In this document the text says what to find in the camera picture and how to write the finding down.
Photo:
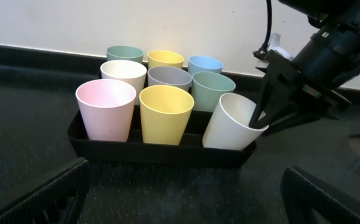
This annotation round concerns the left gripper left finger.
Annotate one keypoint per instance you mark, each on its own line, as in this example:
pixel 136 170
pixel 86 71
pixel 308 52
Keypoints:
pixel 43 199

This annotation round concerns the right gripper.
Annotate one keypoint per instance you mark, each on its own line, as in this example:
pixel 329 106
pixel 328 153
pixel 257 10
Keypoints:
pixel 288 84

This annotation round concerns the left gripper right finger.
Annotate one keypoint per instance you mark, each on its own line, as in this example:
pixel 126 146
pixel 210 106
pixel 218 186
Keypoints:
pixel 316 202

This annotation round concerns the white cup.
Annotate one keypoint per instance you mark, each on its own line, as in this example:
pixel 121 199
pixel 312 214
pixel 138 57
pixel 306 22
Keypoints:
pixel 226 127
pixel 122 70

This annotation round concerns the pink cup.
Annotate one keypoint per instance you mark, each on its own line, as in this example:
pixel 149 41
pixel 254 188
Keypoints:
pixel 105 118

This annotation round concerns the yellow cup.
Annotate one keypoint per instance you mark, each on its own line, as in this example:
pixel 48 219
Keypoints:
pixel 164 57
pixel 164 124

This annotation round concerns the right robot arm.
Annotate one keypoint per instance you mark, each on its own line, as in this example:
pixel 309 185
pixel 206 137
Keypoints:
pixel 338 46

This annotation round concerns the green cup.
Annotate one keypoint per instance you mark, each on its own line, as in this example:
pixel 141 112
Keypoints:
pixel 210 90
pixel 123 53

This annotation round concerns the blue cup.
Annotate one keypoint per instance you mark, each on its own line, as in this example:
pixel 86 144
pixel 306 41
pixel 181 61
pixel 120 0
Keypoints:
pixel 204 63

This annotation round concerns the black tray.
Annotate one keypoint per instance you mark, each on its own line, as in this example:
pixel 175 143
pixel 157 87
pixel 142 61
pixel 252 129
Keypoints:
pixel 155 155

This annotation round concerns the grey cup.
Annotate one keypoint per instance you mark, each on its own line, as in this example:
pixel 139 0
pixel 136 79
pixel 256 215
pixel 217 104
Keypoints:
pixel 168 76

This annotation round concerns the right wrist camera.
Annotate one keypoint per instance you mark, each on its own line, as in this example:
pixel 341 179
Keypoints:
pixel 279 46

